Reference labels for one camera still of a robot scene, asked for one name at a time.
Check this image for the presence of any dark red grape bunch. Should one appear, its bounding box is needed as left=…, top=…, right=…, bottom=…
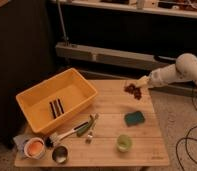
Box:
left=124, top=84, right=142, bottom=100

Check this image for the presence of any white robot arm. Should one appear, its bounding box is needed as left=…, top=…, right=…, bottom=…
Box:
left=135, top=53, right=197, bottom=88

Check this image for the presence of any green plastic cup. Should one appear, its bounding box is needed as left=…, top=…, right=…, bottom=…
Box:
left=116, top=134, right=132, bottom=152

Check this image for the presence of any small metal cup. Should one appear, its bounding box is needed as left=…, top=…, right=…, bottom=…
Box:
left=52, top=146, right=68, bottom=164

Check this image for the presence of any green sponge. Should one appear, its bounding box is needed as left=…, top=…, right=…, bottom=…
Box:
left=124, top=111, right=145, bottom=126

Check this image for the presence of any white shelf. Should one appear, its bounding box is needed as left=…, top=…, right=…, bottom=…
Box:
left=59, top=0, right=197, bottom=19

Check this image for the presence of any yellow plastic bin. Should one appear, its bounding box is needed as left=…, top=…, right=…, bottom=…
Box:
left=16, top=68, right=97, bottom=135

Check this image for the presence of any metal pole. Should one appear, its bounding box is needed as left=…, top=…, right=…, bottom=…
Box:
left=56, top=0, right=69, bottom=45

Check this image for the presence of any white bowl with orange inside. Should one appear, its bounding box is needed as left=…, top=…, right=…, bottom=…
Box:
left=24, top=137, right=45, bottom=159

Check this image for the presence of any grey cloth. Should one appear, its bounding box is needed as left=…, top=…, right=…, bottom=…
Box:
left=13, top=134, right=32, bottom=158

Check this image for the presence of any black cable on floor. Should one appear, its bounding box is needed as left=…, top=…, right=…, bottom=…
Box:
left=175, top=89, right=197, bottom=171

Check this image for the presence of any dish brush with green handle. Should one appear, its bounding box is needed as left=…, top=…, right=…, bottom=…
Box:
left=45, top=116, right=95, bottom=148

